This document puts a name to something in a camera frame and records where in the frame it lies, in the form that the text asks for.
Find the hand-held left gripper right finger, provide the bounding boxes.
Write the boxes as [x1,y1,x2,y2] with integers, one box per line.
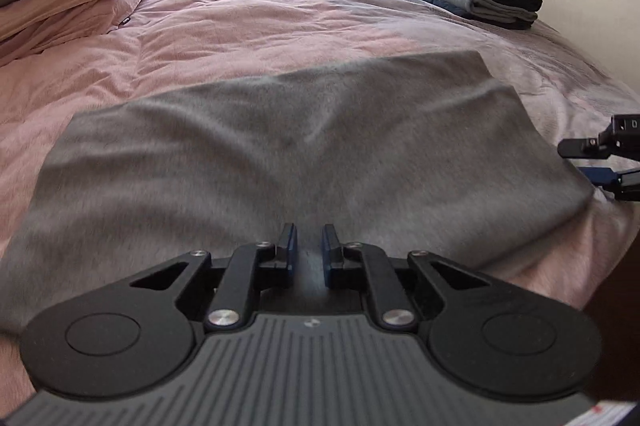
[320,222,507,333]

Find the grey pants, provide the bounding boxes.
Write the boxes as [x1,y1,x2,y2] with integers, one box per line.
[0,51,609,338]

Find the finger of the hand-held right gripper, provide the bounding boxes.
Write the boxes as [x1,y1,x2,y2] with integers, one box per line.
[557,113,640,160]
[579,165,640,203]

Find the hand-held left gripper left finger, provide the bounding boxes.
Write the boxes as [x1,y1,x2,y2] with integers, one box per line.
[128,222,299,333]

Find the pink blanket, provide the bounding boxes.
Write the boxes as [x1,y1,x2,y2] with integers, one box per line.
[0,0,640,407]

